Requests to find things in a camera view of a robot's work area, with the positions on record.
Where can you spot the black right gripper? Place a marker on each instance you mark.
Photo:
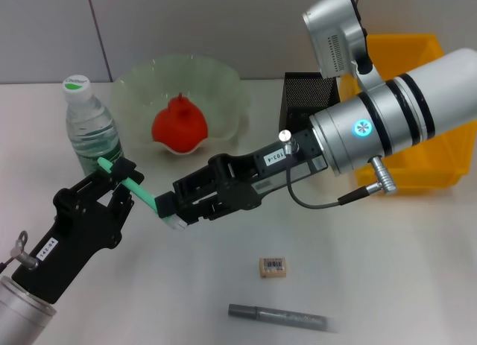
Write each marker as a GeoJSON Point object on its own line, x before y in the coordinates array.
{"type": "Point", "coordinates": [253, 173]}

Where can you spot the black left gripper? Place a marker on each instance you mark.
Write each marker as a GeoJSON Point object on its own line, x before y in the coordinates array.
{"type": "Point", "coordinates": [74, 233]}

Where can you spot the mint green utility knife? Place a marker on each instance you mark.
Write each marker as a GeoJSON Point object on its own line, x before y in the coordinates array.
{"type": "Point", "coordinates": [139, 190]}

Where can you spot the water bottle with green label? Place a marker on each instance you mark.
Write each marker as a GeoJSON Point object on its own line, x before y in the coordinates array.
{"type": "Point", "coordinates": [89, 129]}

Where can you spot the translucent green fruit bowl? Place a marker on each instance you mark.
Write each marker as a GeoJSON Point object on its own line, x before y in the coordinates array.
{"type": "Point", "coordinates": [223, 91]}

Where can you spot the beige eraser with barcode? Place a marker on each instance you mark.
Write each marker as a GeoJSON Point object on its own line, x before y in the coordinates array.
{"type": "Point", "coordinates": [273, 268]}

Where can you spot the grey marker pen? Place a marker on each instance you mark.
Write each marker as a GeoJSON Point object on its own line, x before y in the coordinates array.
{"type": "Point", "coordinates": [261, 312]}

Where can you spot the black mesh pen holder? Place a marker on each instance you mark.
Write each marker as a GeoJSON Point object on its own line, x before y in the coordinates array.
{"type": "Point", "coordinates": [305, 95]}

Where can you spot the yellow plastic storage bin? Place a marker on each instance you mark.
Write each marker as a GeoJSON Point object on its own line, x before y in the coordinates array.
{"type": "Point", "coordinates": [428, 170]}

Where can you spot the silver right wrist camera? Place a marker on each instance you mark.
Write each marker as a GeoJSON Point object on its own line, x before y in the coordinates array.
{"type": "Point", "coordinates": [335, 24]}

